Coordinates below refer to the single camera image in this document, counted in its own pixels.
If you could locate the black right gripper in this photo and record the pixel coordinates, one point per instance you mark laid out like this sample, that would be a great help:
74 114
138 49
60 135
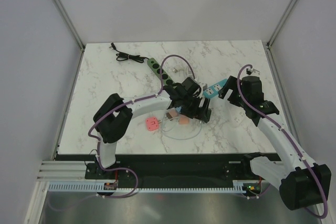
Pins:
230 84

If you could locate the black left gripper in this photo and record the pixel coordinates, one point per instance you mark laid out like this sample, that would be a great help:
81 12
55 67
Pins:
192 113

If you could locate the teal power strip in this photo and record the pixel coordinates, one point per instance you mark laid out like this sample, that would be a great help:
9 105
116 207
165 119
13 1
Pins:
212 91

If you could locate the orange pink plug adapter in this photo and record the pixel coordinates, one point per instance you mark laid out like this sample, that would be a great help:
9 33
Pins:
183 120

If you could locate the beige brown plug adapter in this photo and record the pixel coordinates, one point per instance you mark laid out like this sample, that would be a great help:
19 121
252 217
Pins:
171 114

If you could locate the white power strip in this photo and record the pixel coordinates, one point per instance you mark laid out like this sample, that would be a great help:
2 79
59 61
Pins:
236 116

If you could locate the green power strip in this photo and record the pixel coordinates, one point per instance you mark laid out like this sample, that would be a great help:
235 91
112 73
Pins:
159 72

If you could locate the pink plug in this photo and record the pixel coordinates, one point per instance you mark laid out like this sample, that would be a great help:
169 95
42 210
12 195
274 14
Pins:
152 124

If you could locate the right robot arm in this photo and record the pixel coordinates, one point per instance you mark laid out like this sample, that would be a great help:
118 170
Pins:
300 180

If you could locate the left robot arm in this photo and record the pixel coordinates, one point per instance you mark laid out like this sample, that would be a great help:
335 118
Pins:
112 119

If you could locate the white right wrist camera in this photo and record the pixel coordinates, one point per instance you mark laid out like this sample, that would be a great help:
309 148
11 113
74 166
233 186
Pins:
252 71

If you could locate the white slotted cable duct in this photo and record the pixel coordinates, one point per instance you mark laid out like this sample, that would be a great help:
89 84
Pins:
234 186

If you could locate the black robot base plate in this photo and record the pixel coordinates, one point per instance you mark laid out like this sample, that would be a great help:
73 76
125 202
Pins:
177 169

